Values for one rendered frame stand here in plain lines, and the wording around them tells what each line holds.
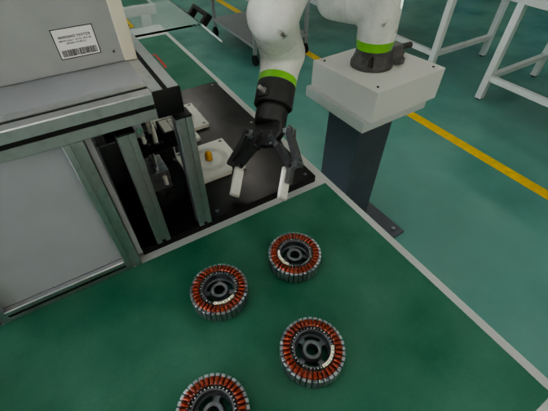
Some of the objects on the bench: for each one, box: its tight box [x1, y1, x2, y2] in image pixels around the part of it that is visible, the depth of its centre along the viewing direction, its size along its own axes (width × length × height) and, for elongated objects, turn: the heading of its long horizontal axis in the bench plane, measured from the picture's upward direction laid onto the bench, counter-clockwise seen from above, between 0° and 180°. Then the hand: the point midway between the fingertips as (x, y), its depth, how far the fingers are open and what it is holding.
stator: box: [280, 317, 346, 389], centre depth 59 cm, size 11×11×4 cm
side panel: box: [0, 140, 142, 326], centre depth 58 cm, size 28×3×32 cm, turn 121°
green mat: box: [0, 183, 548, 411], centre depth 57 cm, size 94×61×1 cm, turn 121°
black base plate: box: [94, 82, 316, 255], centre depth 102 cm, size 47×64×2 cm
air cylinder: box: [144, 154, 173, 192], centre depth 88 cm, size 5×8×6 cm
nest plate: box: [176, 138, 245, 183], centre depth 95 cm, size 15×15×1 cm
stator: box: [268, 232, 321, 283], centre depth 73 cm, size 11×11×4 cm
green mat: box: [138, 34, 218, 91], centre depth 133 cm, size 94×61×1 cm, turn 121°
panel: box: [84, 138, 143, 254], centre depth 82 cm, size 1×66×30 cm, turn 31°
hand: (257, 192), depth 78 cm, fingers open, 13 cm apart
